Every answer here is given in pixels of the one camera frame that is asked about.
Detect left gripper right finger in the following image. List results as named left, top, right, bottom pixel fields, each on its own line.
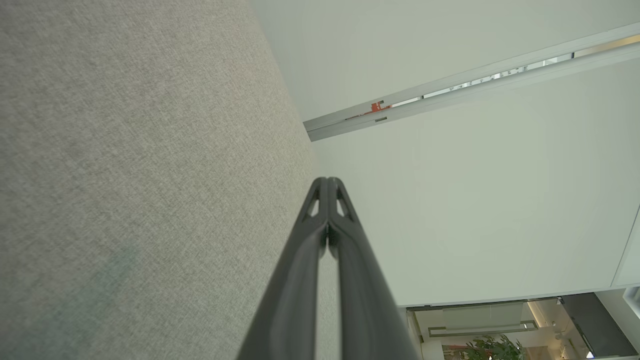
left=327, top=176, right=421, bottom=360

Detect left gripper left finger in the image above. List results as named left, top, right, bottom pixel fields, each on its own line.
left=237, top=176, right=329, bottom=360

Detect potted plant in white pot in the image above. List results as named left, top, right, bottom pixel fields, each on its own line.
left=462, top=334, right=527, bottom=360

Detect glass door with handle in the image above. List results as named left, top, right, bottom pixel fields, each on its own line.
left=406, top=294, right=571, bottom=360

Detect grey partition post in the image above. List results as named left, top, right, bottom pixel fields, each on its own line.
left=302, top=22, right=640, bottom=130
left=306, top=41, right=640, bottom=143

